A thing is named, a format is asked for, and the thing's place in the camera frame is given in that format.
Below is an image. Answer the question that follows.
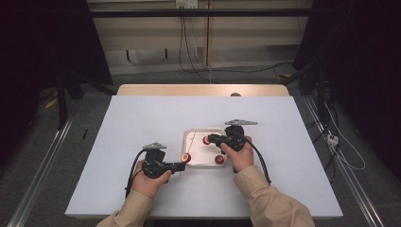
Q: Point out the white hanging wall cable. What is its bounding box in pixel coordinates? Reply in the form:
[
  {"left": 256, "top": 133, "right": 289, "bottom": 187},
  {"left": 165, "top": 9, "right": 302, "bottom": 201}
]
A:
[{"left": 190, "top": 17, "right": 213, "bottom": 83}]

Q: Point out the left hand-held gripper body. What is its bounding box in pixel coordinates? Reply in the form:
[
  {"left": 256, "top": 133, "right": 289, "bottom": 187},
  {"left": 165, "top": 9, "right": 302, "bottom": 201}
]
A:
[{"left": 141, "top": 142, "right": 175, "bottom": 183}]

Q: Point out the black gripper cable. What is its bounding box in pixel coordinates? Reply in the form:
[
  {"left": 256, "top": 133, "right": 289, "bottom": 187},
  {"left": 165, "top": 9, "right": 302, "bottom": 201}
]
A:
[
  {"left": 239, "top": 131, "right": 272, "bottom": 186},
  {"left": 125, "top": 148, "right": 148, "bottom": 200}
]

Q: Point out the person's left hand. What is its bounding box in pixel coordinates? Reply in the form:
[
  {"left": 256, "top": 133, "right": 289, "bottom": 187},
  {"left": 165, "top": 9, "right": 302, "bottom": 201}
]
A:
[{"left": 131, "top": 160, "right": 173, "bottom": 200}]

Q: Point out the white table cover board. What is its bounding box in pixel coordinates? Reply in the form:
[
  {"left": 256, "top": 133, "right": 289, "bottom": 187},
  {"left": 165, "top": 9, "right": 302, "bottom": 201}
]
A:
[{"left": 64, "top": 95, "right": 344, "bottom": 220}]

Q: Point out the white power strip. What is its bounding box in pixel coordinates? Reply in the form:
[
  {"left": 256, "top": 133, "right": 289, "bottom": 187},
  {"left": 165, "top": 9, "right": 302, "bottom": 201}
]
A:
[{"left": 325, "top": 132, "right": 340, "bottom": 148}]

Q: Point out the white floor cable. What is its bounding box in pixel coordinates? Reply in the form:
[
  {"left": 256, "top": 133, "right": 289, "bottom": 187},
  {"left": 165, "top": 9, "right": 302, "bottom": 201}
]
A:
[{"left": 323, "top": 102, "right": 367, "bottom": 171}]

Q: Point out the black hanging wall cable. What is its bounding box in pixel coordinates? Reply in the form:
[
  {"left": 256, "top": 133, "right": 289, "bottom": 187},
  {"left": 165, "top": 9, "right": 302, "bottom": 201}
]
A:
[{"left": 178, "top": 16, "right": 213, "bottom": 84}]

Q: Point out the white rectangular tray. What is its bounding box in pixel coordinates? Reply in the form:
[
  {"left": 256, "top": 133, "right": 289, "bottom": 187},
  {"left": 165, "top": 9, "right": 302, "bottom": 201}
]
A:
[{"left": 182, "top": 127, "right": 229, "bottom": 169}]

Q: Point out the light wooden table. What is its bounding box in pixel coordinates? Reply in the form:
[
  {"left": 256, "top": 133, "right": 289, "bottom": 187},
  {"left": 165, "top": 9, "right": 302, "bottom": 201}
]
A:
[{"left": 116, "top": 83, "right": 290, "bottom": 97}]

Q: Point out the black horizontal frame bar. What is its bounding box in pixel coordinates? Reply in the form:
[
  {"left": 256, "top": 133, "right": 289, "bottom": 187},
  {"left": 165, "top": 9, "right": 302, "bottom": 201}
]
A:
[{"left": 89, "top": 8, "right": 314, "bottom": 19}]

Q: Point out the black cable bundle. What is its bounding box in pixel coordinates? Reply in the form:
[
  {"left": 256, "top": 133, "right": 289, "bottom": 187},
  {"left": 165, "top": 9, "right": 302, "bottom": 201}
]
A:
[{"left": 298, "top": 67, "right": 340, "bottom": 178}]

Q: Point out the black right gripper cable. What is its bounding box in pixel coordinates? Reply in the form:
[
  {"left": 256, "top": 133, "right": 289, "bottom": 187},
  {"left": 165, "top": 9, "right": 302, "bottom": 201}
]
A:
[{"left": 239, "top": 131, "right": 272, "bottom": 186}]

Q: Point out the white wall socket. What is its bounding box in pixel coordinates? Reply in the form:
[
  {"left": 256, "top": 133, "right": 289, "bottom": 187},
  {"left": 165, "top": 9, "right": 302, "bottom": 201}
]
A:
[{"left": 175, "top": 0, "right": 200, "bottom": 9}]

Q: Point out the black metal stand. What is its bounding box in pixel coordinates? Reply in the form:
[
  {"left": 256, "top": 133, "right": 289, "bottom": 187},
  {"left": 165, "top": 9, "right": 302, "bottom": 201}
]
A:
[{"left": 55, "top": 70, "right": 85, "bottom": 131}]

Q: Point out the person's right hand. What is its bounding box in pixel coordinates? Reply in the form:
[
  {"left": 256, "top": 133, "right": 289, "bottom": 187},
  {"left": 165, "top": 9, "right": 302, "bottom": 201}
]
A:
[{"left": 220, "top": 135, "right": 254, "bottom": 173}]

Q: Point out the black floor cable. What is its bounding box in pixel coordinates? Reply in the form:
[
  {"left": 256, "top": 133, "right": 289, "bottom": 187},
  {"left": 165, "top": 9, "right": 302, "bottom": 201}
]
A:
[{"left": 184, "top": 61, "right": 295, "bottom": 76}]

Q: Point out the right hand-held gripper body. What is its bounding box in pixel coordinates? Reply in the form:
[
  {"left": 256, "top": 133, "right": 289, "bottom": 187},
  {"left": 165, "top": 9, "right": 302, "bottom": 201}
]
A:
[{"left": 221, "top": 118, "right": 258, "bottom": 152}]

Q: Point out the thin wooden skewer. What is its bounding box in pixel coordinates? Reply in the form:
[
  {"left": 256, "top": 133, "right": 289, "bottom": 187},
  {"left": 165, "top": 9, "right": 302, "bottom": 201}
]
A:
[{"left": 187, "top": 131, "right": 197, "bottom": 155}]

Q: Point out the aluminium floor rail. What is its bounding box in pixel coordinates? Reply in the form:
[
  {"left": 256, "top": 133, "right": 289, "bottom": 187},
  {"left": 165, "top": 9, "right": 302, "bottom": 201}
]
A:
[
  {"left": 303, "top": 95, "right": 385, "bottom": 227},
  {"left": 7, "top": 115, "right": 76, "bottom": 227}
]

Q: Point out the black curtain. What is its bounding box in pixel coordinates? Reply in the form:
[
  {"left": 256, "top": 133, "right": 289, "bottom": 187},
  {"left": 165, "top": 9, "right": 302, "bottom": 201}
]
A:
[
  {"left": 292, "top": 0, "right": 401, "bottom": 178},
  {"left": 0, "top": 0, "right": 113, "bottom": 168}
]

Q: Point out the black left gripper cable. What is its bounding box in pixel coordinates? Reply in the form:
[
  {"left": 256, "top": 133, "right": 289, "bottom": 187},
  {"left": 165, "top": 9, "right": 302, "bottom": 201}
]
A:
[{"left": 125, "top": 148, "right": 148, "bottom": 200}]

